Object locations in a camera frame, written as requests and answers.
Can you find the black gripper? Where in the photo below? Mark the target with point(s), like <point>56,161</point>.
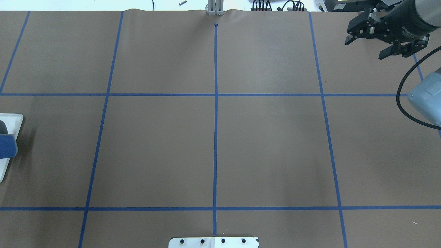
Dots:
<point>406,21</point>

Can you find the blue grey towel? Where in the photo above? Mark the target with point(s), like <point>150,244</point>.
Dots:
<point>8,145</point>

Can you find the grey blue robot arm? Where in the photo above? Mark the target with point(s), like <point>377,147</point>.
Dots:
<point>425,97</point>

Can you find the white towel rack tray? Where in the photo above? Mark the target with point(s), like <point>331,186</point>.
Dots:
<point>10,125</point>

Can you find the aluminium frame post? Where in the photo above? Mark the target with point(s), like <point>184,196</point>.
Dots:
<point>215,8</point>

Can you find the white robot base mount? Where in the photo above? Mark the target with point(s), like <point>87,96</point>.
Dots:
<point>214,242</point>

